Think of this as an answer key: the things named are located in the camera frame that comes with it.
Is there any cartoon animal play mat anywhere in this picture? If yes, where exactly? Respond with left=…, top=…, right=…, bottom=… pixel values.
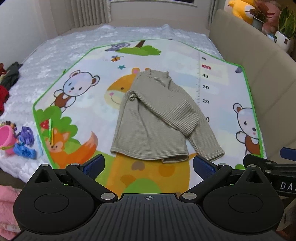
left=32, top=38, right=268, bottom=195

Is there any red garment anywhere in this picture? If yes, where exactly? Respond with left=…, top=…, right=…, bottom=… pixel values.
left=0, top=84, right=10, bottom=117

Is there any green and yellow toy stick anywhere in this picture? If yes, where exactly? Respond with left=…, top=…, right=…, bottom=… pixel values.
left=48, top=118, right=54, bottom=146

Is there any blue plastic toy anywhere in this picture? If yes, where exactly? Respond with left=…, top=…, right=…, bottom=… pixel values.
left=13, top=144, right=38, bottom=160

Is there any beige pleated curtain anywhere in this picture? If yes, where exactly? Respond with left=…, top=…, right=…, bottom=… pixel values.
left=72, top=0, right=114, bottom=29

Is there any dark grey garment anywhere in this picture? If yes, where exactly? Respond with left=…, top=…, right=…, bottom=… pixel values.
left=0, top=61, right=24, bottom=91

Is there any beige striped sweater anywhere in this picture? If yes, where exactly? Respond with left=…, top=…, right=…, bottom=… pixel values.
left=110, top=70, right=225, bottom=164

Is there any yellow plush toy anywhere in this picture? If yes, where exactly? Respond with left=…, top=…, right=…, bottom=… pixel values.
left=228, top=0, right=257, bottom=24

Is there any white quilted bed cover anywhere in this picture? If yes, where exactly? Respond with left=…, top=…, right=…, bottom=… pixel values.
left=0, top=23, right=223, bottom=183

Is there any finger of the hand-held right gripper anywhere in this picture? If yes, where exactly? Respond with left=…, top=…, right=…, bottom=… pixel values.
left=243, top=154, right=282, bottom=174
left=280, top=147, right=296, bottom=162

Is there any pink cloth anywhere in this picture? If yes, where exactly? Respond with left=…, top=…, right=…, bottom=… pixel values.
left=0, top=185, right=26, bottom=241

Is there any red-leaf plant in grey pot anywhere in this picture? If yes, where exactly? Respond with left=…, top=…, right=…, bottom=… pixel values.
left=245, top=0, right=281, bottom=32

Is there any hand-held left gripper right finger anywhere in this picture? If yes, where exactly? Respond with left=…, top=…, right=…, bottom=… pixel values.
left=180, top=155, right=272, bottom=205

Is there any beige padded headboard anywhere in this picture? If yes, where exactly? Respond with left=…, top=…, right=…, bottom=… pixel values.
left=208, top=9, right=296, bottom=163

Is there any green plant in white pot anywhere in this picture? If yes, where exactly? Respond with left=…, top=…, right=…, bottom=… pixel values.
left=275, top=6, right=296, bottom=53

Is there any pink toy bucket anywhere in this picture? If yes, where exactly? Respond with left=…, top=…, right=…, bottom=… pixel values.
left=0, top=125, right=18, bottom=156

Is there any purple plastic toy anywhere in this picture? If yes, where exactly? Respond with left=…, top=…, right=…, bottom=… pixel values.
left=18, top=126, right=36, bottom=148

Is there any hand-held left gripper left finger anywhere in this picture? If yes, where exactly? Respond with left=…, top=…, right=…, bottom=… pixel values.
left=28, top=155, right=119, bottom=205

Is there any pink plush toy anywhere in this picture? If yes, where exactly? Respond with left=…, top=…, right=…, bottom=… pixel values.
left=261, top=4, right=283, bottom=36

